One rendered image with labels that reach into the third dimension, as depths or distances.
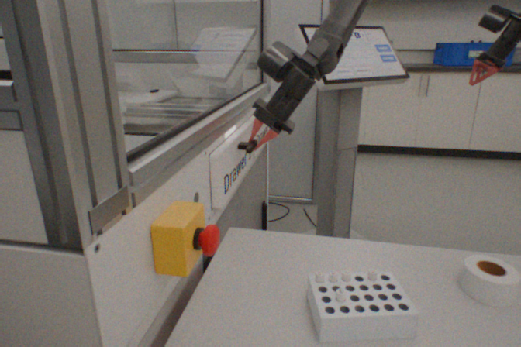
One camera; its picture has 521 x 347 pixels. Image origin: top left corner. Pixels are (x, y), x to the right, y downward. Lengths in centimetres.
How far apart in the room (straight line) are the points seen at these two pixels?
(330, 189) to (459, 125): 233
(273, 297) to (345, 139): 127
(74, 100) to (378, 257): 53
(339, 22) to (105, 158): 54
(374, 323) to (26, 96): 44
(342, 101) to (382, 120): 209
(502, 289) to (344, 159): 125
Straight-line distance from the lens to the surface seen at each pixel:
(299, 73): 71
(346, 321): 48
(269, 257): 63
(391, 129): 377
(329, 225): 187
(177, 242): 44
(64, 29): 33
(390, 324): 51
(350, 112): 171
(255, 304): 54
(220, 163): 63
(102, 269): 38
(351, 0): 78
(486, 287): 61
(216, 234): 46
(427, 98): 377
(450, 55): 391
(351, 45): 168
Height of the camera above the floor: 112
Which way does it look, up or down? 18 degrees down
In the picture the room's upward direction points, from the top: straight up
